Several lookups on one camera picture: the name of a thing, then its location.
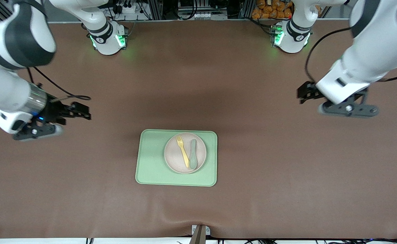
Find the orange packaged goods pile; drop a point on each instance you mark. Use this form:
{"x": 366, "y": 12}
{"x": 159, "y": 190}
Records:
{"x": 273, "y": 10}

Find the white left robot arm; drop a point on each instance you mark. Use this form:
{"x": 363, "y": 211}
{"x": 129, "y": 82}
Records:
{"x": 378, "y": 47}

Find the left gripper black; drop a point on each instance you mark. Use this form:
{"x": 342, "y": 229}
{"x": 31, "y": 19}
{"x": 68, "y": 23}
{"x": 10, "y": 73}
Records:
{"x": 309, "y": 91}

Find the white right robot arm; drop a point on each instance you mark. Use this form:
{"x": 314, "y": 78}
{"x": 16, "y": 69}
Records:
{"x": 12, "y": 37}

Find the yellow plastic fork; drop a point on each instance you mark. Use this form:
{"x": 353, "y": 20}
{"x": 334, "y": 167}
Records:
{"x": 184, "y": 154}

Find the metal table clamp bracket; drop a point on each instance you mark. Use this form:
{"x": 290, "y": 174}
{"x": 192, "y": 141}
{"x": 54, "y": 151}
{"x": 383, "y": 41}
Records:
{"x": 200, "y": 235}

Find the round beige plate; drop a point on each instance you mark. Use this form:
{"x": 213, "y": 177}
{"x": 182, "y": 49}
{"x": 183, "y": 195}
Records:
{"x": 173, "y": 156}

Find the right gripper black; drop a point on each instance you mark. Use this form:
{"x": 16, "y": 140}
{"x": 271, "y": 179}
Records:
{"x": 54, "y": 110}

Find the light green rectangular tray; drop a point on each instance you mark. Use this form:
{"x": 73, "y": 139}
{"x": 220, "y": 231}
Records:
{"x": 151, "y": 159}

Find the brown table mat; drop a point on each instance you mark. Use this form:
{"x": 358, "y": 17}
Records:
{"x": 218, "y": 84}

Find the white power strip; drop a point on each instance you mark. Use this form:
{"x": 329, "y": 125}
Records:
{"x": 134, "y": 12}

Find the green plastic spoon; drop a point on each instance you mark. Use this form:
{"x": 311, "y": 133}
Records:
{"x": 193, "y": 162}

